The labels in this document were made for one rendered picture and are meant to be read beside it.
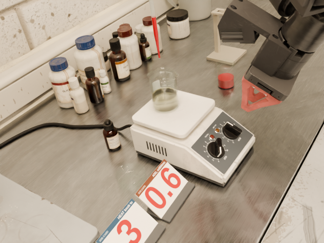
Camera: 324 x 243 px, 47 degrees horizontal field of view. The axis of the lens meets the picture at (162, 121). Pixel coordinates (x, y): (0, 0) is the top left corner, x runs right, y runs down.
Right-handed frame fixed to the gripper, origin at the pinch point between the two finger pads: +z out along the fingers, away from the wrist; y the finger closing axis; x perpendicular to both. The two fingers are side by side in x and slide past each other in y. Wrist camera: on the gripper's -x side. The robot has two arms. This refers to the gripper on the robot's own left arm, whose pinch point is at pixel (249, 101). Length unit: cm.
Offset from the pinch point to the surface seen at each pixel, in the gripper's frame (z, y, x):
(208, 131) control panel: 8.4, 3.2, -2.8
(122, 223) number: 12.2, 24.9, -6.5
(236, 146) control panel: 8.4, 2.5, 2.9
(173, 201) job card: 13.4, 16.1, -1.4
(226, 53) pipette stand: 21.4, -35.1, -9.2
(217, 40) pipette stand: 19.4, -35.3, -13.2
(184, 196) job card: 12.9, 14.4, -0.4
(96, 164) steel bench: 23.1, 13.5, -17.6
